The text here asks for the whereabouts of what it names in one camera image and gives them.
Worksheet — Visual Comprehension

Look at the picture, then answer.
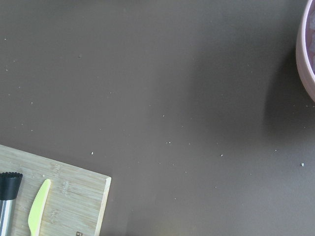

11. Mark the bamboo cutting board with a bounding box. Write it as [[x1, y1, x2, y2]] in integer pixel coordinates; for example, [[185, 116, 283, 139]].
[[0, 146, 111, 236]]

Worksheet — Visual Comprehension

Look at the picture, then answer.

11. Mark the yellow plastic knife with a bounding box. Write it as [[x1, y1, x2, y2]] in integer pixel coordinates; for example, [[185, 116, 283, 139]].
[[28, 179, 51, 236]]

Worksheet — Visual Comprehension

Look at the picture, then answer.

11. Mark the pink ice bucket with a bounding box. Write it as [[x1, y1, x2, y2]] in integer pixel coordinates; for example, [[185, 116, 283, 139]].
[[295, 0, 315, 101]]

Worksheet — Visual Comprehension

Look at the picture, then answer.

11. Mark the steel muddler black tip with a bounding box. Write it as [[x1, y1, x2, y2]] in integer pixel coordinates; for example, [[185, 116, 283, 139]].
[[0, 172, 23, 236]]

